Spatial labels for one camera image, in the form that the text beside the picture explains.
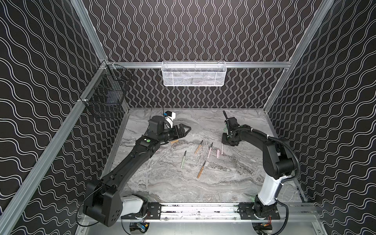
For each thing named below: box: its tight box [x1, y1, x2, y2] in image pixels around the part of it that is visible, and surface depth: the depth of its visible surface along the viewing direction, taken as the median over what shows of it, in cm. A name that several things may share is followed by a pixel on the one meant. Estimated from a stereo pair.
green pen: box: [180, 150, 187, 169], surface depth 93 cm
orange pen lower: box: [196, 160, 207, 179], surface depth 90 cm
